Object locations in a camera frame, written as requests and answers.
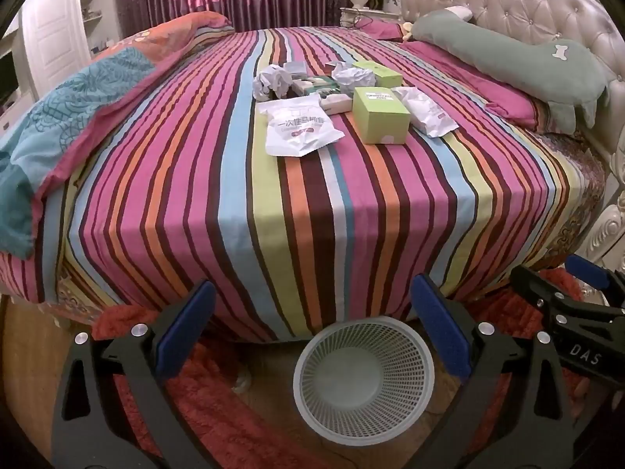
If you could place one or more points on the green cardboard box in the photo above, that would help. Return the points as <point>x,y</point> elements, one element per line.
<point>378,72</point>
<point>381,117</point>

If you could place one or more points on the red shaggy rug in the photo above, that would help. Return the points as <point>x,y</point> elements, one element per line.
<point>210,415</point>

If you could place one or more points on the white bookshelf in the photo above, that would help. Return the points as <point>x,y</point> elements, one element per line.
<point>95,14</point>

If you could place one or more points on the green tissue pack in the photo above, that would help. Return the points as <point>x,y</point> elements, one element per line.
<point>326,89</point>

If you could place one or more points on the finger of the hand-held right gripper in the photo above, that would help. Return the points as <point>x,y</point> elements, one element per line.
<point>588,267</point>
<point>532,283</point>

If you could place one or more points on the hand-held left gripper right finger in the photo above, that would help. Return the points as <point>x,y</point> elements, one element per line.
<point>442,322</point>

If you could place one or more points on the striped bedsheet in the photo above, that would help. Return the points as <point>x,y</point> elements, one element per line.
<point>195,180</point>

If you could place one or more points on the cream nightstand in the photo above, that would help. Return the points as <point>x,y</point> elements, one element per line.
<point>366,15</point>

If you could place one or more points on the small grey box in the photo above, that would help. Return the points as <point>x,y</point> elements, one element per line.
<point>294,69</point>

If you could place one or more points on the dark screen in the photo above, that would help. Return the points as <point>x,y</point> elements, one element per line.
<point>6,78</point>

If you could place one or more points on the cream carved bed frame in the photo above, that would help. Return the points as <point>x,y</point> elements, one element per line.
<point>608,234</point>

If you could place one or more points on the long green pillow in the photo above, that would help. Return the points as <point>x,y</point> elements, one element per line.
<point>488,44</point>

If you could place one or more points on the pink pillow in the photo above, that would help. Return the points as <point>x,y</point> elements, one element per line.
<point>488,93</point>
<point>383,29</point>

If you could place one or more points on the white wardrobe door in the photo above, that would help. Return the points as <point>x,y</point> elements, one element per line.
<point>53,39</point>

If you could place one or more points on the forest print tissue pack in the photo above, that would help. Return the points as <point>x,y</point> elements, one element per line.
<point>336,104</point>

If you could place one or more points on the white mesh basket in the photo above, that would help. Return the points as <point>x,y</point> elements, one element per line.
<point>364,386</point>

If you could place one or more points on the white paper ball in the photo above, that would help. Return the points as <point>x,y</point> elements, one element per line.
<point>273,80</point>
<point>354,78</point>

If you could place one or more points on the white plastic packet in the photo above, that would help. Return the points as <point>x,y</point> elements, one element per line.
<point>298,129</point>
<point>427,110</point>

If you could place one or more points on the beige tissue pack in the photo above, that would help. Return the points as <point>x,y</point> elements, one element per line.
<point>303,87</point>

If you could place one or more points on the teal and orange quilt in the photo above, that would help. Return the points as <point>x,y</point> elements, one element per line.
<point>73,107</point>

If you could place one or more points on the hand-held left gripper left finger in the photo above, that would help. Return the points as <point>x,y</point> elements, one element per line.
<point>188,317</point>

